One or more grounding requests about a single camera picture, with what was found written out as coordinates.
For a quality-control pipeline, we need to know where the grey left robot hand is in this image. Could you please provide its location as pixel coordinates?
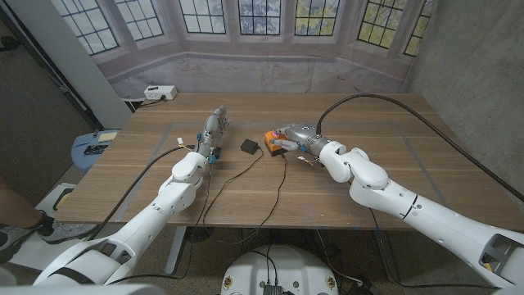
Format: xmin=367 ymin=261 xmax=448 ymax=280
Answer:
xmin=195 ymin=105 xmax=231 ymax=163

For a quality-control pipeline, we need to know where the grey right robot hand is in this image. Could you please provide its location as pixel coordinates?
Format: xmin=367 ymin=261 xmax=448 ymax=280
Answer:
xmin=269 ymin=123 xmax=331 ymax=155

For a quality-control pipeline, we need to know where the orange button box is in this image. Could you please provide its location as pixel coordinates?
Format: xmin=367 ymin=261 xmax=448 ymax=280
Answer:
xmin=264 ymin=129 xmax=290 ymax=157

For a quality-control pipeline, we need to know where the black block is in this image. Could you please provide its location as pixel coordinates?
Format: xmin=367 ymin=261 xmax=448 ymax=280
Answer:
xmin=240 ymin=138 xmax=260 ymax=156

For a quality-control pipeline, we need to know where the black remote device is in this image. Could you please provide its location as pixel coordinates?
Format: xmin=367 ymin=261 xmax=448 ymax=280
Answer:
xmin=83 ymin=143 xmax=108 ymax=156

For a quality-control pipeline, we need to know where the white power strip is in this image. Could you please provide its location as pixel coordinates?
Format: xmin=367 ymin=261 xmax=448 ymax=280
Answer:
xmin=143 ymin=84 xmax=178 ymax=102

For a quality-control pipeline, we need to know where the printed window backdrop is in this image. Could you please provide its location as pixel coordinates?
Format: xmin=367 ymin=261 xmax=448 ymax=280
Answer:
xmin=48 ymin=0 xmax=439 ymax=100

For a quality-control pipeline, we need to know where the grey table leg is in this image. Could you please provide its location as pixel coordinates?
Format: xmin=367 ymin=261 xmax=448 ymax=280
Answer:
xmin=165 ymin=225 xmax=187 ymax=275
xmin=373 ymin=229 xmax=399 ymax=283

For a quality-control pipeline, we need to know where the blue round stool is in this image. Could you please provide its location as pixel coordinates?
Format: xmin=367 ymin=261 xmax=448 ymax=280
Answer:
xmin=70 ymin=129 xmax=122 ymax=173

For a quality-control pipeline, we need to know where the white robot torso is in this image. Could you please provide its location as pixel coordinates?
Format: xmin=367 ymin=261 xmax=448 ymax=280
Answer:
xmin=220 ymin=244 xmax=340 ymax=295

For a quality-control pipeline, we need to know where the white floor board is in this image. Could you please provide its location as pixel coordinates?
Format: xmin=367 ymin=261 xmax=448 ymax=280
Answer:
xmin=7 ymin=183 xmax=108 ymax=271

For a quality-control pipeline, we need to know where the grey sneaker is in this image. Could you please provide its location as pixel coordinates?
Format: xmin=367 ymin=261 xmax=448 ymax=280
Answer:
xmin=37 ymin=211 xmax=98 ymax=246
xmin=0 ymin=223 xmax=28 ymax=264

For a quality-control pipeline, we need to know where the person's bare leg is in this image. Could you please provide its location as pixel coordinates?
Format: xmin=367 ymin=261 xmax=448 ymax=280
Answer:
xmin=0 ymin=175 xmax=46 ymax=230

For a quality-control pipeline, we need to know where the thin black block cable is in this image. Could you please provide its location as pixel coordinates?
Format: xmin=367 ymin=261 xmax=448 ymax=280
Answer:
xmin=202 ymin=146 xmax=265 ymax=229

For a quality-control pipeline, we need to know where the thin black button box cable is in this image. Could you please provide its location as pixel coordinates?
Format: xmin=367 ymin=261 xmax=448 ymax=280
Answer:
xmin=235 ymin=153 xmax=291 ymax=245

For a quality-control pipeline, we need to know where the black power strip cord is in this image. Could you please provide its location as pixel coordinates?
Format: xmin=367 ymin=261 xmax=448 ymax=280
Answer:
xmin=129 ymin=95 xmax=168 ymax=111

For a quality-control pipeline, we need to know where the thin black left wrist cable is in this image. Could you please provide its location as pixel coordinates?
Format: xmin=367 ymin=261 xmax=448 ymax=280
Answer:
xmin=108 ymin=161 xmax=214 ymax=285

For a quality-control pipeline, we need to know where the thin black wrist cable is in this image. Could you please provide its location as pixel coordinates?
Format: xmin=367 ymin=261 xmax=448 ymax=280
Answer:
xmin=347 ymin=179 xmax=499 ymax=290
xmin=108 ymin=161 xmax=214 ymax=285

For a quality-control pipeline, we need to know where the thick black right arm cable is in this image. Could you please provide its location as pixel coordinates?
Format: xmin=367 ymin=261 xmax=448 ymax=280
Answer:
xmin=315 ymin=93 xmax=524 ymax=203

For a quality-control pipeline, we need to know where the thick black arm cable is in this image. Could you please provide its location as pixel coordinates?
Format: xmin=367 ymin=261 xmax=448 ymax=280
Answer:
xmin=88 ymin=145 xmax=197 ymax=242
xmin=315 ymin=93 xmax=524 ymax=203

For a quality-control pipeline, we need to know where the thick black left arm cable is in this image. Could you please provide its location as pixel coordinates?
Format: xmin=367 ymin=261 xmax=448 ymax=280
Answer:
xmin=88 ymin=145 xmax=197 ymax=242

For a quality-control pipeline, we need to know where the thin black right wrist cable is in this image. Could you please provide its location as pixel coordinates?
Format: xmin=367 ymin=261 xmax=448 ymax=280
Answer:
xmin=347 ymin=179 xmax=499 ymax=290

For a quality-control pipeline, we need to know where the black door handle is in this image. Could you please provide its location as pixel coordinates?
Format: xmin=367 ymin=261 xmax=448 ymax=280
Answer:
xmin=0 ymin=35 xmax=22 ymax=52

